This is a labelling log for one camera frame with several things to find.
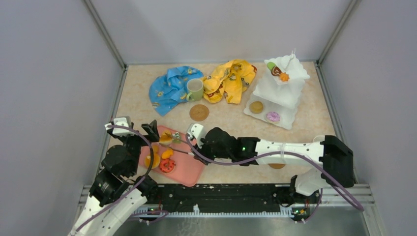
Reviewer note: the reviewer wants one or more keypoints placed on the purple sprinkled donut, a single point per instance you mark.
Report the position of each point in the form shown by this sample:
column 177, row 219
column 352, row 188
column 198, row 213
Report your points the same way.
column 273, row 117

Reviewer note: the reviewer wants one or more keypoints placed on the metal tongs white handle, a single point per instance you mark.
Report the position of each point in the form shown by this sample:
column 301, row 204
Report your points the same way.
column 178, row 150

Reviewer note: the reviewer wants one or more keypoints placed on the green round macaron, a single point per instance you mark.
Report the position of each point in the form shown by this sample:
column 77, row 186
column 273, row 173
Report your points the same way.
column 271, row 65

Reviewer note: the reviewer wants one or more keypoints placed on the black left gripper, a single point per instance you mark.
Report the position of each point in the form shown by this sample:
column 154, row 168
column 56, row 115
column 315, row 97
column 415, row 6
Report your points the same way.
column 153, row 135

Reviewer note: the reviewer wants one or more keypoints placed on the orange glazed bun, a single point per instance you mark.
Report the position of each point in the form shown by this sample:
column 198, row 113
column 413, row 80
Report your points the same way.
column 152, row 162

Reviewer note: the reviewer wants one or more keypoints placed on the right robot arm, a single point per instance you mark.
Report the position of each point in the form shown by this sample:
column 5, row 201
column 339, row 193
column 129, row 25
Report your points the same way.
column 331, row 161

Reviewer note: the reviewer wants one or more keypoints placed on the red orange donut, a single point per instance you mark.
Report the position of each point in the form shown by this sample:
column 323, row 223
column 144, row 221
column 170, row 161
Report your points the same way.
column 167, row 165

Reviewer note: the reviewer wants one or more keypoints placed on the blue patterned cloth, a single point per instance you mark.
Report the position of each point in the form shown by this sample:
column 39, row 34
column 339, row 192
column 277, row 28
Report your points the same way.
column 169, row 90

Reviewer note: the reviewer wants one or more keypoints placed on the pink cup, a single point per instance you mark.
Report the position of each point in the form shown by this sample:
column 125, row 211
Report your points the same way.
column 319, row 138

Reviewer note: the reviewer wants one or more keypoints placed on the round wooden coaster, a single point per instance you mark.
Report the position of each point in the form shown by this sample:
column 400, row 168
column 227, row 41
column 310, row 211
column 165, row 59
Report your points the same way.
column 277, row 166

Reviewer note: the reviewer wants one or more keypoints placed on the round tan muffin cake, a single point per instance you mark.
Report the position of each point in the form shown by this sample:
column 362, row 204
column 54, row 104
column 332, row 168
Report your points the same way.
column 256, row 107

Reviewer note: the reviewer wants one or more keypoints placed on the pink plastic tray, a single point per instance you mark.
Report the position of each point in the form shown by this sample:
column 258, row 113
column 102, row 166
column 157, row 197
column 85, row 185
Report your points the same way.
column 187, row 170

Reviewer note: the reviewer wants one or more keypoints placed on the orange swirl cookie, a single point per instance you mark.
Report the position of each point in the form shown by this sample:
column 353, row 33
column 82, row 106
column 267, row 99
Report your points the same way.
column 284, row 77

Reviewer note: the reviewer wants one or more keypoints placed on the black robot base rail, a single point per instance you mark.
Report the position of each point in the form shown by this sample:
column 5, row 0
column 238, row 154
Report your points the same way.
column 229, row 198

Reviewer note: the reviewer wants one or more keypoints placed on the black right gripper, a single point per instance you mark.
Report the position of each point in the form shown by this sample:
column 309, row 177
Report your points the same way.
column 202, row 150

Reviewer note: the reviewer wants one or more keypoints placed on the green mug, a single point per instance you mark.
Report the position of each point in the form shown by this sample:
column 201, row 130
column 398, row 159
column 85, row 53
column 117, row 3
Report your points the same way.
column 195, row 90

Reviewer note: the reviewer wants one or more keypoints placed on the white tiered dessert stand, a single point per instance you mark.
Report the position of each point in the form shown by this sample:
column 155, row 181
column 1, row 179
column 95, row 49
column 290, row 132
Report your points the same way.
column 276, row 95

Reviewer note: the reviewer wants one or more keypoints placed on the woven rattan coaster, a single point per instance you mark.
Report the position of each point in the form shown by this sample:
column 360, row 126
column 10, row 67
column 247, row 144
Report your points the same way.
column 199, row 112

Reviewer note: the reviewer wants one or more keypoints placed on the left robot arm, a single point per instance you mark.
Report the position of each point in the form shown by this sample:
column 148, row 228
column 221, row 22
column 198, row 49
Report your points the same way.
column 112, row 198

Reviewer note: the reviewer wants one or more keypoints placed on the yellow orange pastry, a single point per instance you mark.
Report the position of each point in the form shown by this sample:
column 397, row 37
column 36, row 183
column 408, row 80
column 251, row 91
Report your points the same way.
column 166, row 138

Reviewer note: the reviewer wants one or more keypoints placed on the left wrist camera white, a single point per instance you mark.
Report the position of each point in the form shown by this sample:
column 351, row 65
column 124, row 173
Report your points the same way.
column 122, row 123

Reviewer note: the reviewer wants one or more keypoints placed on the yellow patterned cloth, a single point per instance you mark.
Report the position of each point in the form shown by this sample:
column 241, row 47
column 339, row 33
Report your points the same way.
column 229, row 81

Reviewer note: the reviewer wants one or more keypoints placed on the green cake slice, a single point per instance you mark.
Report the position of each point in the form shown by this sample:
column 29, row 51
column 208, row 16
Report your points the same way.
column 176, row 138

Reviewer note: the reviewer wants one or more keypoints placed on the brown heart cookie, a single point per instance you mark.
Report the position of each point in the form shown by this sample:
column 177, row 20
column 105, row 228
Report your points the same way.
column 276, row 71

